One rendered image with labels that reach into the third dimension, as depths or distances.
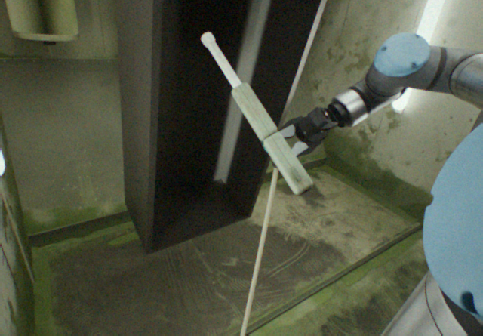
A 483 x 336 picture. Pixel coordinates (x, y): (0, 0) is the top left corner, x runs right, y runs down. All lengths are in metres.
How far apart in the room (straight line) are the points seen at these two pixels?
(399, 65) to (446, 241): 0.51
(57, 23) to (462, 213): 1.97
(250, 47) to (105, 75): 1.27
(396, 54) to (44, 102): 2.06
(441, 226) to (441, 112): 2.46
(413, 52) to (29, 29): 1.82
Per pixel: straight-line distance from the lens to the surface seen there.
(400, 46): 0.70
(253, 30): 1.44
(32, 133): 2.26
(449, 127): 2.65
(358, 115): 0.77
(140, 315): 1.79
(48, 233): 2.22
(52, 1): 2.00
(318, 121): 0.66
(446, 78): 0.73
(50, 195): 2.21
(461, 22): 2.65
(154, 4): 0.83
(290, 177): 0.66
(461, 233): 0.20
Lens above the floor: 1.50
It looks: 27 degrees down
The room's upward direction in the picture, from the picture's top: 6 degrees clockwise
